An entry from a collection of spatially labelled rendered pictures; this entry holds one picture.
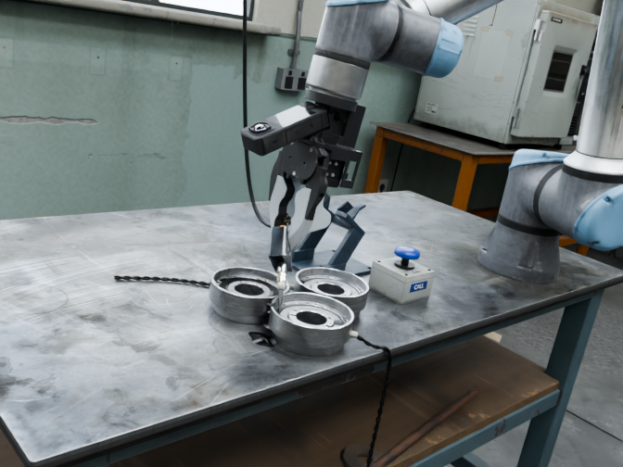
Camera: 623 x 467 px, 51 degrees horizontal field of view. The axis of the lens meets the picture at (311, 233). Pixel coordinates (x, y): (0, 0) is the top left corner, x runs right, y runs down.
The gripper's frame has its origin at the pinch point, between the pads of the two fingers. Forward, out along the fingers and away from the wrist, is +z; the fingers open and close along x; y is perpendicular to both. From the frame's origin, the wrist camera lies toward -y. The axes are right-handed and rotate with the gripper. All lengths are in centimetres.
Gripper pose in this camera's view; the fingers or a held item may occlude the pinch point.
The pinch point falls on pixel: (282, 237)
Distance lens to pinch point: 89.2
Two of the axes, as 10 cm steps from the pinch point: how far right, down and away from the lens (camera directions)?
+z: -2.6, 9.4, 2.2
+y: 7.2, 0.4, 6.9
